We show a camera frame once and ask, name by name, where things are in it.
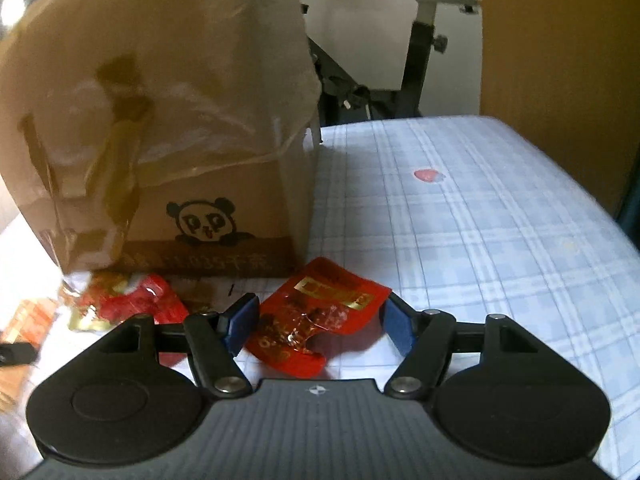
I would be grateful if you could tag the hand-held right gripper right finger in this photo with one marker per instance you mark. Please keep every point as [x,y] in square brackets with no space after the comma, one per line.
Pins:
[400,329]

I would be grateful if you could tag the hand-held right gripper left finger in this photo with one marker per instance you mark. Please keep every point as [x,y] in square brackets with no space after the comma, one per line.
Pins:
[241,321]

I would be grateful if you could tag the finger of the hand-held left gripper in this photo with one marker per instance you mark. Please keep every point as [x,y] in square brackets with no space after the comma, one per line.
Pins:
[17,353]

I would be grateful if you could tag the red snack packet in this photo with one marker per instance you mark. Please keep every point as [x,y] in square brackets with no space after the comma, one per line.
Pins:
[320,310]
[145,300]

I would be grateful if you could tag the brown cardboard box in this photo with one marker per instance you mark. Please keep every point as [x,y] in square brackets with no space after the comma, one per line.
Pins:
[150,110]

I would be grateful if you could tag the orange snack packet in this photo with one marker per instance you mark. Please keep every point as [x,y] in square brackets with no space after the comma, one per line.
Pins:
[25,322]

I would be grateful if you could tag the blue plaid cloth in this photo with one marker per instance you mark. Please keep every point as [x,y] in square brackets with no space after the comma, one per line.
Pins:
[475,235]

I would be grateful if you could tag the black exercise bike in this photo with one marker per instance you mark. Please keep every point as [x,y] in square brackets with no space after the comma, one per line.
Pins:
[415,60]

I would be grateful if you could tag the brown wooden board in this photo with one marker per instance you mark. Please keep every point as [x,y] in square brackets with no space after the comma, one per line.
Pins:
[560,60]

